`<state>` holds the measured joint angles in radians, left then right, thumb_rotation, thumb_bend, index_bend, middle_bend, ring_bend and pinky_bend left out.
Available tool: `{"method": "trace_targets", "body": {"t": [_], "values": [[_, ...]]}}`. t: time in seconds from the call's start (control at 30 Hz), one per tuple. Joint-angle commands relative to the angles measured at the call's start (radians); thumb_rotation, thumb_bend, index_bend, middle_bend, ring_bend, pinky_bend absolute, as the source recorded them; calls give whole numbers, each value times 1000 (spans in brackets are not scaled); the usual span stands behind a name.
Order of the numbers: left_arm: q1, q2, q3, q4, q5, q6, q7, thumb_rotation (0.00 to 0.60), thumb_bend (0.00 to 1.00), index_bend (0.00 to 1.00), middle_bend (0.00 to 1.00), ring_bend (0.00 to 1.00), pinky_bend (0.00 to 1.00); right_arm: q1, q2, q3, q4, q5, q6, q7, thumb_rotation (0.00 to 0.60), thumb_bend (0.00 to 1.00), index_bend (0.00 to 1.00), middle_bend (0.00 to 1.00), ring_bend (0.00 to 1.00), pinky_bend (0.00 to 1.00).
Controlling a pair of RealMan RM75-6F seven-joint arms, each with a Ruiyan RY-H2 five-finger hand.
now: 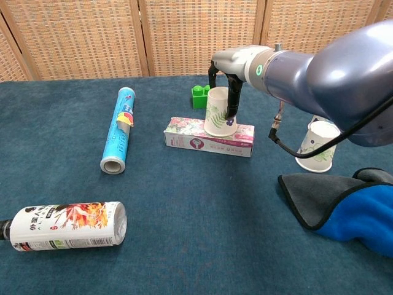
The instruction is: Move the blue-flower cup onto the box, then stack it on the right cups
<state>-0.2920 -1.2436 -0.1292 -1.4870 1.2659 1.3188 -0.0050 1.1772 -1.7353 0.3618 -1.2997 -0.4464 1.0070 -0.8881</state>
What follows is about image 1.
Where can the teal felt table cover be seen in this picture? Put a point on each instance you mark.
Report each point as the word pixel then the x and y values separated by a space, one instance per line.
pixel 196 199

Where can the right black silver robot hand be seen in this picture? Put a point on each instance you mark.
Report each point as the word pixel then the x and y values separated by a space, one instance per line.
pixel 231 61

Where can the white printed drink bottle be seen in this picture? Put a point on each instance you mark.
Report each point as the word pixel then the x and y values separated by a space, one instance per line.
pixel 67 227

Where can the floral cardboard box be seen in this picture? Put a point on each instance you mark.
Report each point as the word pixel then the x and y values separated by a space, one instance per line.
pixel 190 138

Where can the green toy brick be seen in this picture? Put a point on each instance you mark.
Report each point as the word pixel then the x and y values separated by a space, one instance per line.
pixel 199 98

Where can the paper cup with green flower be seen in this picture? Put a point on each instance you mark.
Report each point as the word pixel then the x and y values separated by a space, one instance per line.
pixel 316 161

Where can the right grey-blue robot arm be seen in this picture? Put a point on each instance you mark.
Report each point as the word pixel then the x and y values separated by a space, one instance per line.
pixel 322 77

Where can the paper cup with purple flower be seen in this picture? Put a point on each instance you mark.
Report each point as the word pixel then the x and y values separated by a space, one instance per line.
pixel 216 120

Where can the blue cling wrap roll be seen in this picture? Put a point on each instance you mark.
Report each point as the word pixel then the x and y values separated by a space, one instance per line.
pixel 116 138

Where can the blue and grey cloth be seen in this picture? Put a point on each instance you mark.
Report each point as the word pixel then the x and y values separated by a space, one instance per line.
pixel 362 215

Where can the woven wicker folding screen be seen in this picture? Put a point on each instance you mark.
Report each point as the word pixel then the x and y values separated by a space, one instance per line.
pixel 184 30

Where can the paper cup with blue flower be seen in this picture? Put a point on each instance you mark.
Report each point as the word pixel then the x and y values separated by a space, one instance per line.
pixel 316 119

